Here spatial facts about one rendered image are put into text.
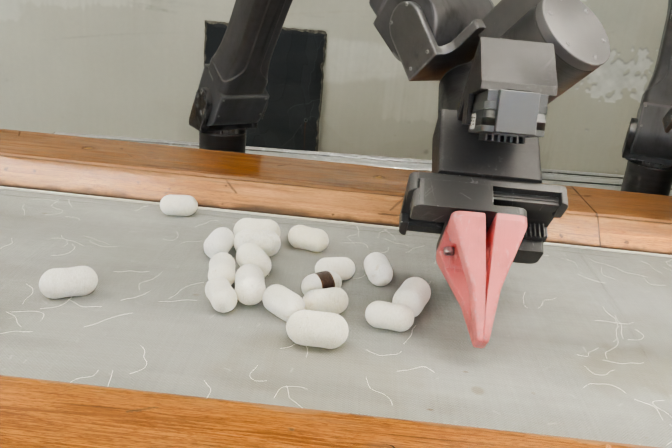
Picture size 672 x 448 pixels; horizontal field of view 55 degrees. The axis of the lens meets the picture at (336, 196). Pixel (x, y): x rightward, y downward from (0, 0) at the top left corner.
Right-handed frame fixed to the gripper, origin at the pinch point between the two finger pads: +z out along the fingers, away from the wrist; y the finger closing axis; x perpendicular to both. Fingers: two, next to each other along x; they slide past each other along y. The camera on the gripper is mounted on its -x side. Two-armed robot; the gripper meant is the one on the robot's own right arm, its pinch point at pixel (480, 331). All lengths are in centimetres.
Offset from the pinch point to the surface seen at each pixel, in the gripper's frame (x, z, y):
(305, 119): 157, -134, -29
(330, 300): 2.3, -1.9, -9.4
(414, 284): 3.1, -4.0, -3.8
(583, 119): 160, -149, 79
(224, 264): 3.6, -4.3, -17.1
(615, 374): 1.5, 1.3, 8.6
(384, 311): 1.6, -1.3, -5.8
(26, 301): 2.2, 0.3, -29.0
